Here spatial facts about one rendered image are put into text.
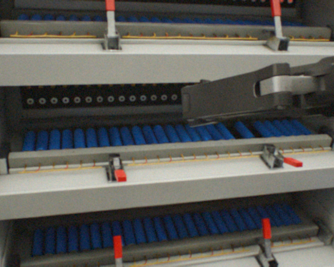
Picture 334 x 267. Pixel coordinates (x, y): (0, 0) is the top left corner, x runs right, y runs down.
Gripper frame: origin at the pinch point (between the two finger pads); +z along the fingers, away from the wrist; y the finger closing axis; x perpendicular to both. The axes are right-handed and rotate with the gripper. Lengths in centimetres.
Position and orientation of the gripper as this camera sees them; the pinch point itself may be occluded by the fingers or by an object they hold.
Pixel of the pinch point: (256, 108)
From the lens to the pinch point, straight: 38.3
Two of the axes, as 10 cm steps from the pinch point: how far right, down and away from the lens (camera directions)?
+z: -2.4, 0.4, 9.7
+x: -0.6, -10.0, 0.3
